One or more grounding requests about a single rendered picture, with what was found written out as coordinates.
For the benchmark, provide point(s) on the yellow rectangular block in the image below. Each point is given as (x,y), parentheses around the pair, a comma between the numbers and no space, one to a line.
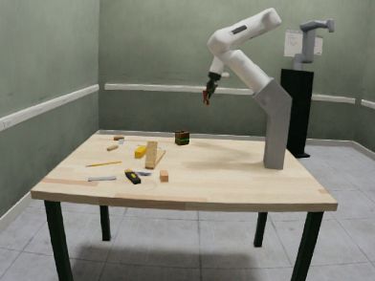
(140,152)

